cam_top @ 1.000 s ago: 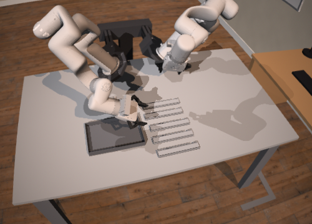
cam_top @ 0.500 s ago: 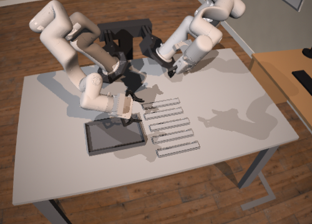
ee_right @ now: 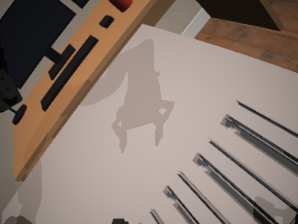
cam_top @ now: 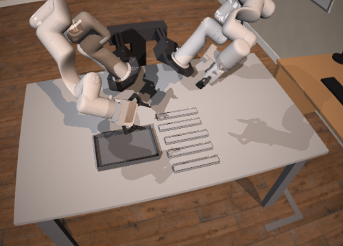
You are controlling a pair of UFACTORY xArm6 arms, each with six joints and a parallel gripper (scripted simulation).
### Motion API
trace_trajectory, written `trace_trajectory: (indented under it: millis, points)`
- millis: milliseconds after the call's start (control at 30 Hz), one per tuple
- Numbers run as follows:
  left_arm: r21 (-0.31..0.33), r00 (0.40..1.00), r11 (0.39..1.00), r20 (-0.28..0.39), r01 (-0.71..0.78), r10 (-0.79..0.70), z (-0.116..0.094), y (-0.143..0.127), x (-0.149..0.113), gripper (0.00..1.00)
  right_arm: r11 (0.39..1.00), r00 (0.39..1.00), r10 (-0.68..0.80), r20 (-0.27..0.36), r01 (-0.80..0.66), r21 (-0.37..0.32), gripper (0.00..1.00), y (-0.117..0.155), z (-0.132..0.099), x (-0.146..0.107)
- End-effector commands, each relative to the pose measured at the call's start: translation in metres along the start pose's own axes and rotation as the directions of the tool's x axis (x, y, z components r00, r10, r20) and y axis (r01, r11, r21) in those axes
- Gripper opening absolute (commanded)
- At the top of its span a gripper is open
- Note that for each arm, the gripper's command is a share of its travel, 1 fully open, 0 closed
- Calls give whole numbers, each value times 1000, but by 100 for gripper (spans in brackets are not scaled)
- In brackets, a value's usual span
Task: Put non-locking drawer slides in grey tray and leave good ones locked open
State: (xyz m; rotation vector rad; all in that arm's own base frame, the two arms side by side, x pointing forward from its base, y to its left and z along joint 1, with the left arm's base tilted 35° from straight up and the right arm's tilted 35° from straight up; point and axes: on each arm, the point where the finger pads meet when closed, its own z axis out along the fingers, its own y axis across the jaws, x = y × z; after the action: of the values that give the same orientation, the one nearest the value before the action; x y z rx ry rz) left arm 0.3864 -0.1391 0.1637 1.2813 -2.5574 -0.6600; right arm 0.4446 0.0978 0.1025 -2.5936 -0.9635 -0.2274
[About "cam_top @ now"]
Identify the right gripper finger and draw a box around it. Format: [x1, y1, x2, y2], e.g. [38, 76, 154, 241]
[128, 93, 151, 108]
[122, 124, 146, 135]

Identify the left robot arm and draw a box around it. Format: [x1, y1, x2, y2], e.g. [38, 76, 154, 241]
[171, 0, 275, 71]

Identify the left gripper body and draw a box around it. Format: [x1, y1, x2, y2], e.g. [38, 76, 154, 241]
[203, 63, 226, 84]

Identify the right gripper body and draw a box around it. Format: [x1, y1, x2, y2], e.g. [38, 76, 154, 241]
[108, 98, 138, 127]

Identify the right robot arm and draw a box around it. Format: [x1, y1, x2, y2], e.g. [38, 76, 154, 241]
[29, 0, 132, 126]

